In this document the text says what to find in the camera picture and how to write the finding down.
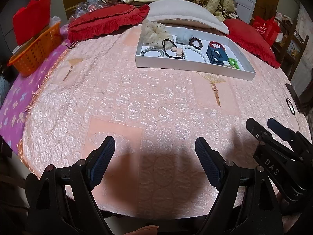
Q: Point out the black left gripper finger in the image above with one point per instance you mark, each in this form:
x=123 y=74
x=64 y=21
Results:
x=211 y=161
x=100 y=161

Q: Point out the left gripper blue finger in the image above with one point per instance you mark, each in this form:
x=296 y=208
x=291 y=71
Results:
x=284 y=133

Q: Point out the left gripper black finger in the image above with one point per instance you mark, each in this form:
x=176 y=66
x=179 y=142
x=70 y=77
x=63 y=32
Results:
x=256 y=129

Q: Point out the dark blue hair claw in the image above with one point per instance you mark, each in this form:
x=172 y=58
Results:
x=217 y=56

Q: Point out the light blue fuzzy scrunchie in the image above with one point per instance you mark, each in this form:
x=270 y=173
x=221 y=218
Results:
x=183 y=36

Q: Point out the cream dotted scrunchie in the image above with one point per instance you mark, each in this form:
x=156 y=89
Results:
x=154 y=33

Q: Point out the pink quilted bedspread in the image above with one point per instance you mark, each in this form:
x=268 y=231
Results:
x=155 y=116

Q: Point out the red ruffled pillow right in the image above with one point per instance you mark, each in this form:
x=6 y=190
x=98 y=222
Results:
x=249 y=39

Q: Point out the red ruffled pillow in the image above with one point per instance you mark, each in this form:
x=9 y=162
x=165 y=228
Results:
x=106 y=21
x=249 y=39

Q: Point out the purple floral sheet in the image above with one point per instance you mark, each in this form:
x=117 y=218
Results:
x=14 y=108

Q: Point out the white shallow cardboard tray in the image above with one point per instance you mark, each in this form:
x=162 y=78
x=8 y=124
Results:
x=197 y=61

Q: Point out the red shopping bag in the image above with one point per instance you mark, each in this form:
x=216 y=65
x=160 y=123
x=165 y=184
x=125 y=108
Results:
x=268 y=29

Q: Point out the orange plastic basket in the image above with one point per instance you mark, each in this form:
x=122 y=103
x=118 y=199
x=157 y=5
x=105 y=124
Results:
x=35 y=51

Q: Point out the white cream pillow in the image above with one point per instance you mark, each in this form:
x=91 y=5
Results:
x=184 y=13

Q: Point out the red ruffled pillow left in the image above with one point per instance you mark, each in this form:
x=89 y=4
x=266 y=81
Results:
x=106 y=21

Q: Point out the red box in basket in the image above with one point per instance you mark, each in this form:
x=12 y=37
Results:
x=30 y=20

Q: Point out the black oval ring clip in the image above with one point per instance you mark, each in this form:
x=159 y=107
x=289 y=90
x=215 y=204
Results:
x=290 y=106

